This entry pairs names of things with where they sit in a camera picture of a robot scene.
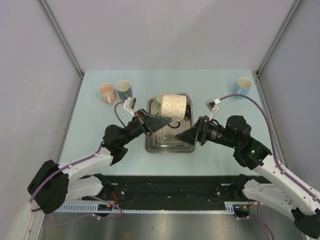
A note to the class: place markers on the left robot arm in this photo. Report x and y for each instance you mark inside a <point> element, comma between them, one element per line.
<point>54,183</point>

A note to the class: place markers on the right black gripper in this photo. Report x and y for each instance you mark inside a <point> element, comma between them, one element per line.
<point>196,132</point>

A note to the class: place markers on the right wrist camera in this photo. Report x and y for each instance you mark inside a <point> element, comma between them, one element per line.
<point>212,105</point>

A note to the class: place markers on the black mug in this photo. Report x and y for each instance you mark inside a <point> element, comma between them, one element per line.
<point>187,115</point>

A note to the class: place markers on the dark teal mug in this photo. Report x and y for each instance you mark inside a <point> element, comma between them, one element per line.
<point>124,89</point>

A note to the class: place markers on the left aluminium frame post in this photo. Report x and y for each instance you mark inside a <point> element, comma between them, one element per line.
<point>48,13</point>

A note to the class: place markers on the aluminium frame post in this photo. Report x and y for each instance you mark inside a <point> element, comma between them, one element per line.
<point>279,35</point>
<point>48,13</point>

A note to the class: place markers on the light blue mug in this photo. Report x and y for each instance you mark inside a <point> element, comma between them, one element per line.
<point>242,87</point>

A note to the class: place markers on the pink mug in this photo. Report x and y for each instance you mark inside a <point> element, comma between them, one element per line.
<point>107,93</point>

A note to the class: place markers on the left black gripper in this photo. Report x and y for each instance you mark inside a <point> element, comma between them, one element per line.
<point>150,123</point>

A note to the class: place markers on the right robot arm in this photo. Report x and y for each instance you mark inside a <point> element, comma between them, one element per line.
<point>289,195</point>

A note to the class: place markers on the right aluminium frame post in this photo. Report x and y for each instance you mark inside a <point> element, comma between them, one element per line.
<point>279,35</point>

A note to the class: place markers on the green mug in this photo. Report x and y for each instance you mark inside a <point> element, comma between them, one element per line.
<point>158,103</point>

